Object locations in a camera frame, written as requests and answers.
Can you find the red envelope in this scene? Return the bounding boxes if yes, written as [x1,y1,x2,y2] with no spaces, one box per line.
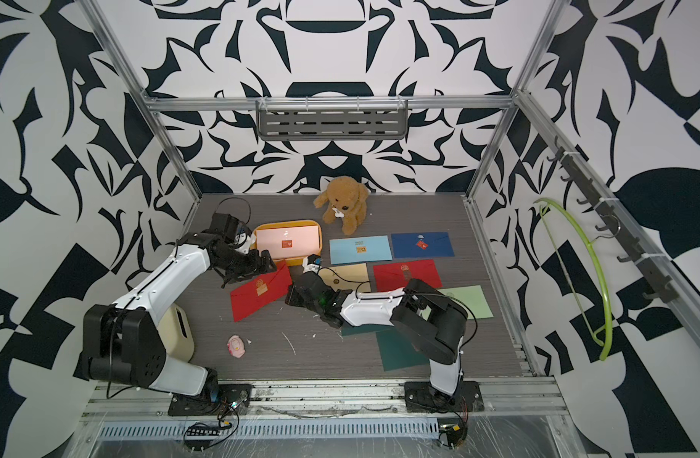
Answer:
[373,260,443,292]
[231,261,292,323]

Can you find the yellow envelope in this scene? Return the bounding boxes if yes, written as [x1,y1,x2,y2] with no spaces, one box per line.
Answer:
[319,263,371,292]

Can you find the pink envelope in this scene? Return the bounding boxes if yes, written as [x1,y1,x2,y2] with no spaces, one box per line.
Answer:
[256,225,321,259]

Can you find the yellow plastic storage box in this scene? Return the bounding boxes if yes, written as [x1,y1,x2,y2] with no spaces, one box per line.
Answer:
[254,219,323,266]

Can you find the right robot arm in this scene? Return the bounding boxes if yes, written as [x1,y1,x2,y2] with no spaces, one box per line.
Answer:
[285,272,480,414]

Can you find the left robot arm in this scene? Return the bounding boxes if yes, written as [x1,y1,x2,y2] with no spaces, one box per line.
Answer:
[81,214,277,416]

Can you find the dark green envelope upper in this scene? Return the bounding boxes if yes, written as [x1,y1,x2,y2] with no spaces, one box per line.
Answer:
[340,324,391,337]

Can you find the dark green envelope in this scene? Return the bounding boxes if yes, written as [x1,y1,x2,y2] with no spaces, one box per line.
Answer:
[340,324,391,337]
[376,328,428,371]

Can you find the light blue envelope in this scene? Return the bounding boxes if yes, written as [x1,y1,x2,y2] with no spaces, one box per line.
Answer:
[330,236,393,264]

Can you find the small pink toy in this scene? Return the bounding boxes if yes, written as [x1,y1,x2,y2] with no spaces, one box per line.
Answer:
[227,335,246,359]

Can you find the cream plastic container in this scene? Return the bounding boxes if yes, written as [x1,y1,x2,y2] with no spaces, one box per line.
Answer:
[157,303,195,363]

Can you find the brown plush dog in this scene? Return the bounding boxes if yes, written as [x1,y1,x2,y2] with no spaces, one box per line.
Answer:
[313,177,370,236]

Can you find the dark green envelope lower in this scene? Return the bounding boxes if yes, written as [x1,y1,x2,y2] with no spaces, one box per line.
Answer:
[376,328,428,371]

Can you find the dark blue envelope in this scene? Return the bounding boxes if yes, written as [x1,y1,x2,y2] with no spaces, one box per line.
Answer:
[391,232,455,259]

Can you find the light green envelope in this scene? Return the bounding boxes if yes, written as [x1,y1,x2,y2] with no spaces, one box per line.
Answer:
[431,285,494,321]

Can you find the green plastic hanger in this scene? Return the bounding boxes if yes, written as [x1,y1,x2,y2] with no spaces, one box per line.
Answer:
[534,198,614,362]

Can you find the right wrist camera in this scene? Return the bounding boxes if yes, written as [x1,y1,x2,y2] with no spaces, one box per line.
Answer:
[302,254,322,273]

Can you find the grey metal wall shelf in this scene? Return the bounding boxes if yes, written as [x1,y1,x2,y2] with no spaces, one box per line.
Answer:
[256,97,410,141]

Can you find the black wall hook rail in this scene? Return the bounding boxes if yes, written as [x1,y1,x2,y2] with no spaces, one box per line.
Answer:
[552,137,680,303]

